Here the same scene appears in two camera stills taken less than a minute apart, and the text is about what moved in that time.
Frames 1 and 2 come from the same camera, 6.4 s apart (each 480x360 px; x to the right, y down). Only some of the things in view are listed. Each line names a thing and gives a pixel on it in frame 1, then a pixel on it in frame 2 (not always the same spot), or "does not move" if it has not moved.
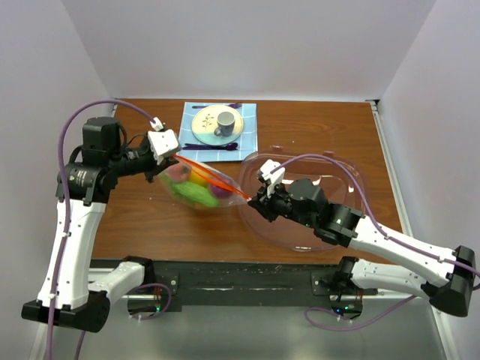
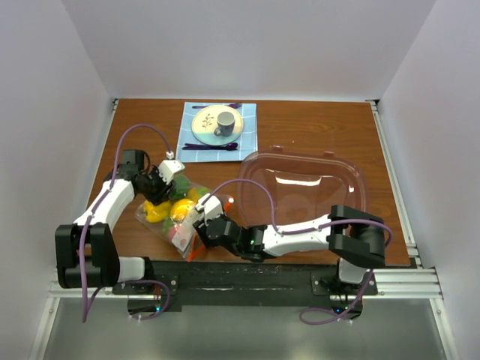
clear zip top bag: x=196 y=187 to x=172 y=221
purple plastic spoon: x=226 y=146 does not move
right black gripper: x=262 y=203 to x=199 y=226
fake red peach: x=178 y=172 to x=172 y=230
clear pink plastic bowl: x=289 y=230 does not move
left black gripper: x=155 y=169 to x=163 y=193
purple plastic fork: x=235 y=106 does not move
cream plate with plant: x=205 y=121 does not move
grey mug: x=226 y=124 does not move
